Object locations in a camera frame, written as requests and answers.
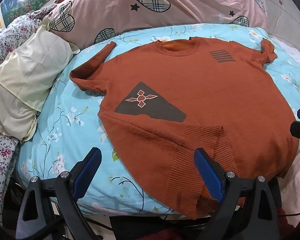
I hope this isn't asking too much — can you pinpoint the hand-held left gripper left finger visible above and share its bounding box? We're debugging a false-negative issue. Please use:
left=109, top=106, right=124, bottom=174
left=15, top=147, right=102, bottom=240

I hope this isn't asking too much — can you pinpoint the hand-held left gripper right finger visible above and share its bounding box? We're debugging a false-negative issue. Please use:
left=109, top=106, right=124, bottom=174
left=194, top=148, right=288, bottom=240

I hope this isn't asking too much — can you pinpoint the orange knit sweater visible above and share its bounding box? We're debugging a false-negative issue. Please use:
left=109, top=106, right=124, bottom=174
left=69, top=37, right=300, bottom=218

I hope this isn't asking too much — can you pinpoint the light blue floral quilt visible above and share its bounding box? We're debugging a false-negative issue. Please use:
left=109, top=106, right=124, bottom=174
left=16, top=23, right=300, bottom=217

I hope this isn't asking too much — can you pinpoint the dark red cloth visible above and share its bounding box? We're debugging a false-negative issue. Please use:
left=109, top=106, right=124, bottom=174
left=137, top=226, right=210, bottom=240

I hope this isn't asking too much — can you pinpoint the white floral bedsheet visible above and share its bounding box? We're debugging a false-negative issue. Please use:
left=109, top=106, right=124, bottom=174
left=0, top=4, right=57, bottom=228

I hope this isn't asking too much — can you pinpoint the cream pillow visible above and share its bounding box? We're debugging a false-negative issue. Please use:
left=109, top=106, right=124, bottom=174
left=0, top=25, right=80, bottom=142

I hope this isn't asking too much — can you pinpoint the framed landscape wall picture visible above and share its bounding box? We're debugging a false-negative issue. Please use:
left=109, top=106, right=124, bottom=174
left=0, top=0, right=63, bottom=28

